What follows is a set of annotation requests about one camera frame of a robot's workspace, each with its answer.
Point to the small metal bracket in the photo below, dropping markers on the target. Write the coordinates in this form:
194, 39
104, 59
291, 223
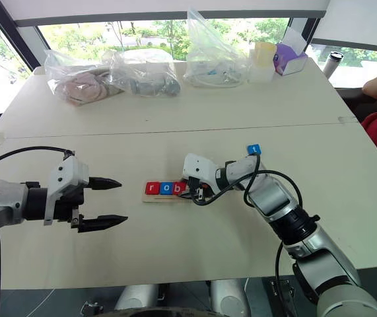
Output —
92, 309

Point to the silver rounded robot leg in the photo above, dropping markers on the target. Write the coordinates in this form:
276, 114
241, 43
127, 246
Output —
229, 297
137, 297

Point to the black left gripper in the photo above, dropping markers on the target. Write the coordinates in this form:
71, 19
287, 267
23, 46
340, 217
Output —
69, 202

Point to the plastic bag with pink items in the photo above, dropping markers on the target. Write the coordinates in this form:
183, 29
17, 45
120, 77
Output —
82, 84

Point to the purple and white carton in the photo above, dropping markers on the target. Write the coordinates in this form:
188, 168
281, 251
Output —
288, 59

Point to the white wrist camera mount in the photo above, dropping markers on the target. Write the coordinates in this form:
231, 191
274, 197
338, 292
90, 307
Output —
66, 175
197, 169

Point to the black box under table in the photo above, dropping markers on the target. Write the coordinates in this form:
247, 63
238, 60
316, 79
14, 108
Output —
282, 297

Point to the red letter block r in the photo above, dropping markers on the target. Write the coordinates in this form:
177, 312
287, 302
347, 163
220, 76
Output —
152, 188

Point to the wooden letter tray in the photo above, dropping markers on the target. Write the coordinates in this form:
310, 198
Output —
161, 198

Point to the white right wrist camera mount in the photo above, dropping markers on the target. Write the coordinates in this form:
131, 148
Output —
197, 169

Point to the clear plastic box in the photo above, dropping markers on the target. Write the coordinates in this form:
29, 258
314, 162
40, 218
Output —
261, 73

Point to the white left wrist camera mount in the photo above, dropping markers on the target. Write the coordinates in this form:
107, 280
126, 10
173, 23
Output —
66, 175

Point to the white thermos bottle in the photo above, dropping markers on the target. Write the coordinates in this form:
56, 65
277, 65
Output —
332, 64

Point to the yellow plastic cup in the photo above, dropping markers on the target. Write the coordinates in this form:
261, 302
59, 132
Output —
264, 54

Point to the plastic bag with grey items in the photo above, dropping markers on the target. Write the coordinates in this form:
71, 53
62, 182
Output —
148, 76

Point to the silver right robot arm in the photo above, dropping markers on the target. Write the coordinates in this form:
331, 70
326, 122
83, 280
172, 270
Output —
275, 195

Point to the blue letter block t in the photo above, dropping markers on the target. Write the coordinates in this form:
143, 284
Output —
254, 149

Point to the red letter block b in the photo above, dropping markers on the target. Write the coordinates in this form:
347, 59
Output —
178, 188

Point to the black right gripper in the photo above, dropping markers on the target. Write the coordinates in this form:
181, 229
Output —
195, 186

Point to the blue letter block o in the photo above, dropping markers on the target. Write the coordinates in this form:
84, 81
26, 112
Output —
166, 188

